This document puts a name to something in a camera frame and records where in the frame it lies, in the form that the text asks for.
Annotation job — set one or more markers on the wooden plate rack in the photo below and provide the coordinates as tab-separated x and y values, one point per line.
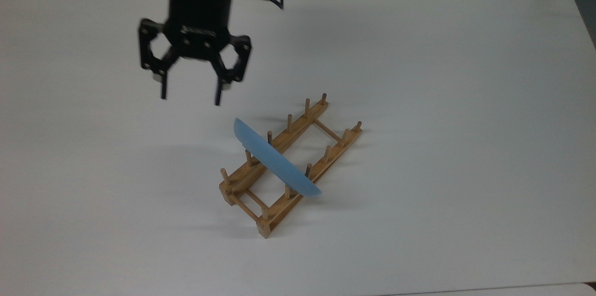
266	230

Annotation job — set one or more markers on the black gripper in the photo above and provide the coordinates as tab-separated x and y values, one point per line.
200	16

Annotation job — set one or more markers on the blue round plate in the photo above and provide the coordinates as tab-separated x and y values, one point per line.
274	161

